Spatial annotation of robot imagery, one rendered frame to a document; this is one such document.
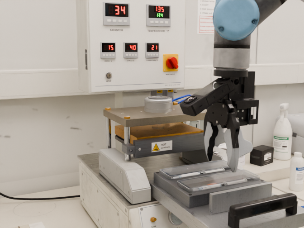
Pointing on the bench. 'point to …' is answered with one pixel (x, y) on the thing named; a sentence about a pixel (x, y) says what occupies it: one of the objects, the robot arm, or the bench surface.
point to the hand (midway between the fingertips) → (218, 162)
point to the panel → (156, 217)
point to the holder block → (187, 197)
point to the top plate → (152, 112)
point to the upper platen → (155, 131)
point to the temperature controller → (159, 9)
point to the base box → (104, 203)
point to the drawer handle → (262, 207)
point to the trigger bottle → (282, 135)
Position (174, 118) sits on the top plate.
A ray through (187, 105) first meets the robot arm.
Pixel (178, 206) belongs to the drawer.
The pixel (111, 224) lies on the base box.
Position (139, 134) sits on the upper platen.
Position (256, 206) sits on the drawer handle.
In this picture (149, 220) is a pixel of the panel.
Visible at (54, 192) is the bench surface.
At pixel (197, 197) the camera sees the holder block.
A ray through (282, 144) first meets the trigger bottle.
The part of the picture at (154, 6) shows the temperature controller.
